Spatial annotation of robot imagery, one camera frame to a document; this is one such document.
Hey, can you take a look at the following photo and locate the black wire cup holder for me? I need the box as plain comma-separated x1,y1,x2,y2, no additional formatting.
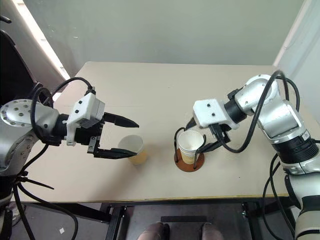
172,127,207,174

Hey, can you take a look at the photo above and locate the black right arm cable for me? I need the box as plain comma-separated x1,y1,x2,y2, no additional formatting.
209,70,301,154

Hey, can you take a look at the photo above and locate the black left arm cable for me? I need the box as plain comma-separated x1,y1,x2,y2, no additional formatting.
31,76,97,148

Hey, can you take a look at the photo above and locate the black zip tie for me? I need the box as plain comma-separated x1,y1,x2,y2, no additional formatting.
14,174,55,191

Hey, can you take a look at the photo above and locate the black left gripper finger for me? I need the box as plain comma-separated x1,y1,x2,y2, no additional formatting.
103,112,140,129
95,147,139,160

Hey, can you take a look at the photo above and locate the white printed paper cup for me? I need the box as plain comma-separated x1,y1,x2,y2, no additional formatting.
177,130,205,165

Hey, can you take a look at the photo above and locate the dark rounded shape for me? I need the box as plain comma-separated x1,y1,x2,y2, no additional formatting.
137,221,171,240

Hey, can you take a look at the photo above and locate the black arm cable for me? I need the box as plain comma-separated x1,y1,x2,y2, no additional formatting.
209,70,301,154
31,76,97,148

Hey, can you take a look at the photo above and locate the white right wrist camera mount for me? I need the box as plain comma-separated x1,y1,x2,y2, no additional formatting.
192,98,239,131

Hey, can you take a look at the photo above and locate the black table frame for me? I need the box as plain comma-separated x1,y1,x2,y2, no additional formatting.
19,196,299,240

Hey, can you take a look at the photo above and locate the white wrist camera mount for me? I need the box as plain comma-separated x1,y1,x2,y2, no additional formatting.
65,93,106,147
192,98,239,131

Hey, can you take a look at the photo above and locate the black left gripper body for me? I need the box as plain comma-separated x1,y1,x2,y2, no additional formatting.
74,116,106,159

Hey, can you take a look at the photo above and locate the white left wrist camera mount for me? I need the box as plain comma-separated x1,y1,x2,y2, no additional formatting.
65,93,106,147

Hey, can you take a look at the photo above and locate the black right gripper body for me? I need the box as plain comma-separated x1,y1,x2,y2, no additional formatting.
208,122,233,144

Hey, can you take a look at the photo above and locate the black flat base plate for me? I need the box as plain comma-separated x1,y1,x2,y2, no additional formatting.
159,215,214,226

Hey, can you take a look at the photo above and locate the tan paper cup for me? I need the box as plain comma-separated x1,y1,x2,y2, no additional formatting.
117,134,149,166

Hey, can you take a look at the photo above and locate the black hanging cable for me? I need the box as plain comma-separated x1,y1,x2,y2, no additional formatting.
262,152,299,240
11,143,80,240

